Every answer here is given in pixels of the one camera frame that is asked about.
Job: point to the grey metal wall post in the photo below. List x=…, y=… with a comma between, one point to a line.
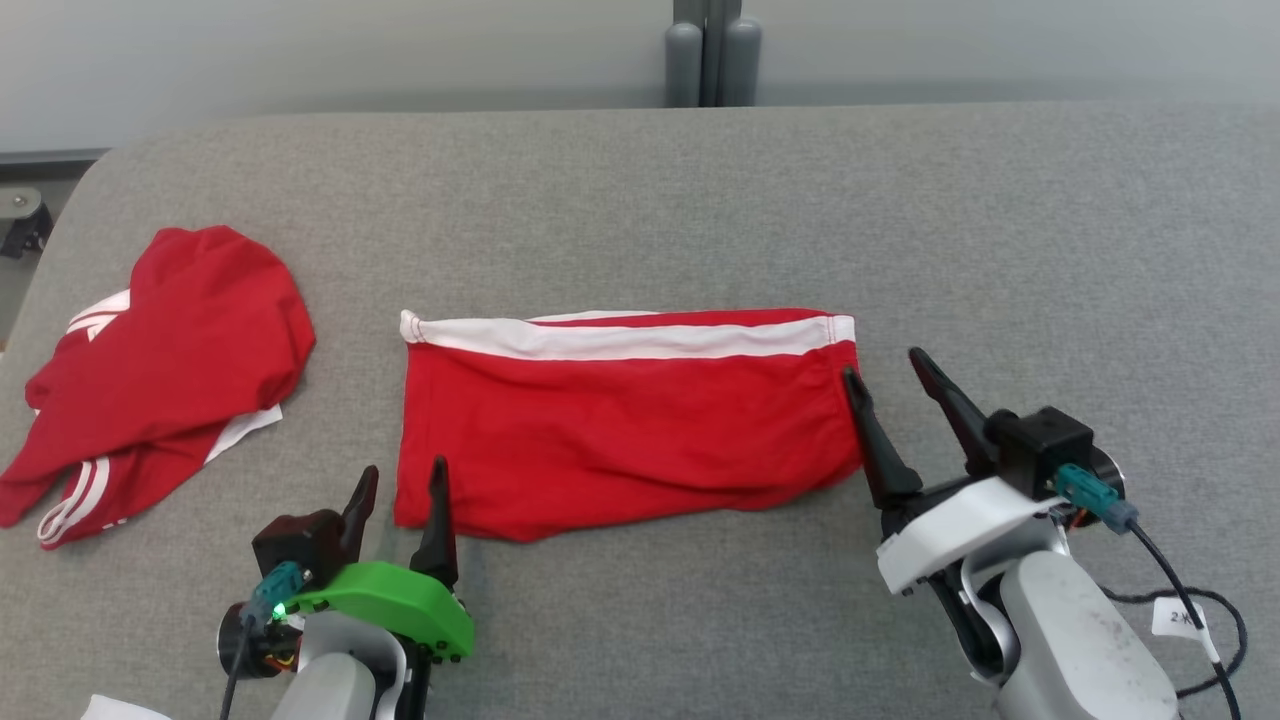
x=712, y=50

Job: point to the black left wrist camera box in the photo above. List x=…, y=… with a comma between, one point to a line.
x=295, y=545

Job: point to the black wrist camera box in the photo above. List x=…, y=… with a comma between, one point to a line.
x=295, y=545
x=1045, y=440

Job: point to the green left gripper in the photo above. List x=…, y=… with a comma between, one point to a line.
x=400, y=595

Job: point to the red Bulls jersey white sleeves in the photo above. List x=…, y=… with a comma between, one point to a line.
x=190, y=350

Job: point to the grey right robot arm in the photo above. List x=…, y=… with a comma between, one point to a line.
x=1070, y=630

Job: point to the grey fabric sofa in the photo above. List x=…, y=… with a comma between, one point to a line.
x=700, y=200

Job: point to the black right gripper round motor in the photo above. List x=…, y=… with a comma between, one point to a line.
x=1108, y=475

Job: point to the red shorts with white stripe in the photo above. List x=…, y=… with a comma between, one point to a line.
x=620, y=440

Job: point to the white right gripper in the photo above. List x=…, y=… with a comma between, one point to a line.
x=950, y=530

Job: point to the black gripper round motor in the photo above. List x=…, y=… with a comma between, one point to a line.
x=1108, y=475
x=245, y=650

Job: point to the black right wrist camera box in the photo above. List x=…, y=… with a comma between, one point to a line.
x=1045, y=440

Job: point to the black metal floor bracket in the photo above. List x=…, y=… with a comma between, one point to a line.
x=22, y=225

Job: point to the black left gripper round motor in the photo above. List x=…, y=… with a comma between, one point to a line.
x=245, y=650

